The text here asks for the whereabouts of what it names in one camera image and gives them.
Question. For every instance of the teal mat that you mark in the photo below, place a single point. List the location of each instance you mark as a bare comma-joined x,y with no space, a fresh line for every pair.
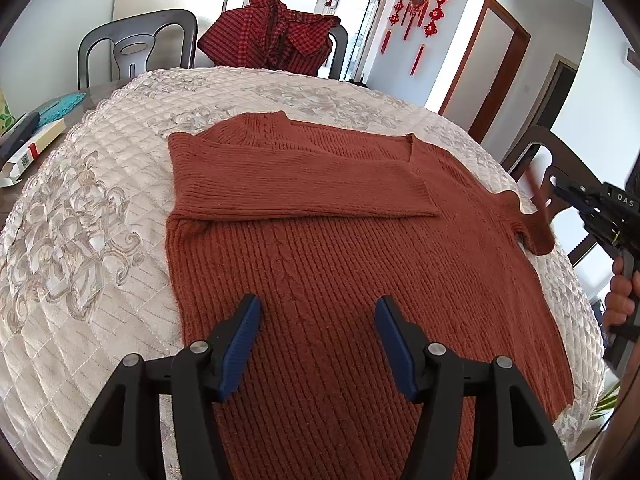
62,107

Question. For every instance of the green plant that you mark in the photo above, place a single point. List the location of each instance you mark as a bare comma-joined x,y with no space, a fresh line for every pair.
605,402

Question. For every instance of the grey chair under plaid garment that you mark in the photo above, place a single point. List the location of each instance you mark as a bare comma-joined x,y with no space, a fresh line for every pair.
340,50

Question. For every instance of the grey plastic chair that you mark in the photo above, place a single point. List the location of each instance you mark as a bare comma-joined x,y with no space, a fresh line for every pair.
95,45

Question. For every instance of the red plaid garment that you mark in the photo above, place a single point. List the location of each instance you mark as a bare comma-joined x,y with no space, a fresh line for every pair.
240,35

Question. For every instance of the cream quilted table cover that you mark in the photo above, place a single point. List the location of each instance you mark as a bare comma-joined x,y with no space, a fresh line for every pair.
100,260

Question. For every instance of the brown wooden door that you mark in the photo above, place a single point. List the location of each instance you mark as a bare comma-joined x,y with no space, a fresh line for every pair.
495,75

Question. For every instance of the white box with red label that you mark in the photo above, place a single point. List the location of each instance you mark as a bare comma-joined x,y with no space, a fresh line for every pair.
35,147

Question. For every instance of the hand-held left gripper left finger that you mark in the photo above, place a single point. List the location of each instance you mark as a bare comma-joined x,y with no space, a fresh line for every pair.
245,340

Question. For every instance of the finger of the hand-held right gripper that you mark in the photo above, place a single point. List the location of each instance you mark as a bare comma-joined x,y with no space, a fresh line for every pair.
565,187

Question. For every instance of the person's right hand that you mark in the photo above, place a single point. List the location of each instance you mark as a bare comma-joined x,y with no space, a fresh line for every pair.
617,292

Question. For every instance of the green patterned box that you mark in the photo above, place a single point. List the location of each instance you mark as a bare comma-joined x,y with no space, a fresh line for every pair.
5,112

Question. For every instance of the black case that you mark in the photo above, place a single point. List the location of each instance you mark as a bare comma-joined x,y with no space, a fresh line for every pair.
17,130

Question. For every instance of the glass door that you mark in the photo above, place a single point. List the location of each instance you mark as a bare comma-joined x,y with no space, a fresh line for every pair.
367,30

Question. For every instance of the dark brown wooden chair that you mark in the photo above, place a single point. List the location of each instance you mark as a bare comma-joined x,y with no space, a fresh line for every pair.
530,145

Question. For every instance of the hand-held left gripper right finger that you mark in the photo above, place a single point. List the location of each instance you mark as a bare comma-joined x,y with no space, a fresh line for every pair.
395,345

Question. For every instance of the rust knitted sweater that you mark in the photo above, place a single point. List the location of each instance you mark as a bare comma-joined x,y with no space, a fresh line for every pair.
325,260

